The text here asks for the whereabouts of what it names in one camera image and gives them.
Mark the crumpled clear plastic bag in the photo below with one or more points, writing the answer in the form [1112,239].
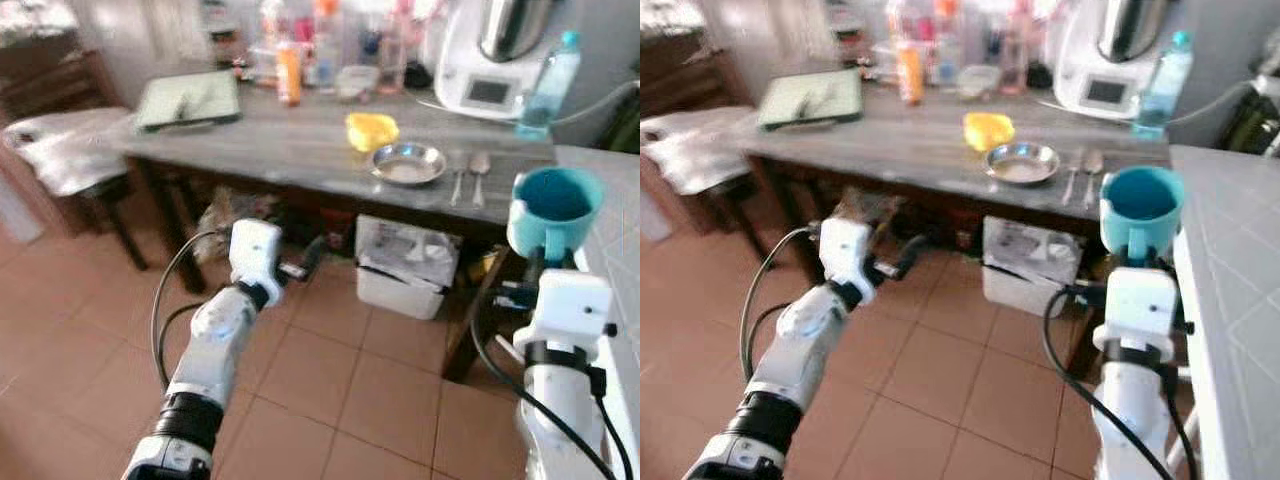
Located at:
[862,205]
[235,210]

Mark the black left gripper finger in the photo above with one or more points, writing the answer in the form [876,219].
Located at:
[315,255]
[914,252]

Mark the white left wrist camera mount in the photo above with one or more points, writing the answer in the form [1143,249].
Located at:
[254,255]
[846,252]

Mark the pink drinking tumbler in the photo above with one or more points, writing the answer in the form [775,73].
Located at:
[391,60]
[1013,60]

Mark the green rimmed tray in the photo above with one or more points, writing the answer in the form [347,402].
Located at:
[812,98]
[190,100]

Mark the white plastic bin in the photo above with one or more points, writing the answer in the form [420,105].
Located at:
[405,270]
[1030,270]

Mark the dark wooden table leg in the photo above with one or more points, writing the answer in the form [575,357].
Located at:
[785,220]
[475,320]
[165,225]
[1085,330]

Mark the white crumpled cloth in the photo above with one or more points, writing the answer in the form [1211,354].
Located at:
[700,150]
[70,150]

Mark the teal plastic cup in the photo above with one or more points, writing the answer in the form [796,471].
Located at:
[1140,212]
[555,215]

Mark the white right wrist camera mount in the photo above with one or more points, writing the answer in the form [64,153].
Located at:
[572,308]
[1138,305]

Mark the black bag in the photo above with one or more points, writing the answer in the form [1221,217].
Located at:
[1255,120]
[628,125]

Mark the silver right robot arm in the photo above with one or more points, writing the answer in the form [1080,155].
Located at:
[565,420]
[1135,420]

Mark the white kitchen cooking machine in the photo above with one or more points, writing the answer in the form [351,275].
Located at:
[1105,70]
[490,70]

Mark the steel spoon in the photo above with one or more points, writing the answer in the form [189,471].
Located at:
[1093,165]
[480,165]

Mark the orange sauce bottle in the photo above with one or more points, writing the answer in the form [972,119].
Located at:
[910,75]
[288,75]

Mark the small lidded plastic container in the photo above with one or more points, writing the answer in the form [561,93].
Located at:
[356,84]
[977,83]

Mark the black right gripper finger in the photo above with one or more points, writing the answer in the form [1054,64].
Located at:
[1126,262]
[536,268]
[581,262]
[1168,262]

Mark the dark wooden chair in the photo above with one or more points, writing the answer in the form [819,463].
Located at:
[60,75]
[680,75]

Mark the grey plastic table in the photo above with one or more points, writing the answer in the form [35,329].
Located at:
[610,200]
[1235,260]

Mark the clear plastic storage box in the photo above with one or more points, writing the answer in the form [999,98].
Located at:
[262,65]
[884,65]

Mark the round steel plate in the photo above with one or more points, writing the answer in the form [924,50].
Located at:
[1022,164]
[408,165]

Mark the clear water bottle teal cap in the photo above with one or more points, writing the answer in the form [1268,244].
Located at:
[548,95]
[1162,95]

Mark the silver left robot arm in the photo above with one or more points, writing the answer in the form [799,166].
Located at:
[210,350]
[800,350]

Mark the clear plastic bottle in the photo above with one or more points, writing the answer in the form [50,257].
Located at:
[947,55]
[326,55]

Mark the steel fork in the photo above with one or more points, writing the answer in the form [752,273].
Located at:
[458,180]
[1071,180]
[195,102]
[815,100]

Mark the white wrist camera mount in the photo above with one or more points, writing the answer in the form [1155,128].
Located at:
[254,255]
[1138,305]
[846,252]
[572,308]

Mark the yellow plastic bowl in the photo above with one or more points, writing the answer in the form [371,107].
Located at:
[989,131]
[372,132]

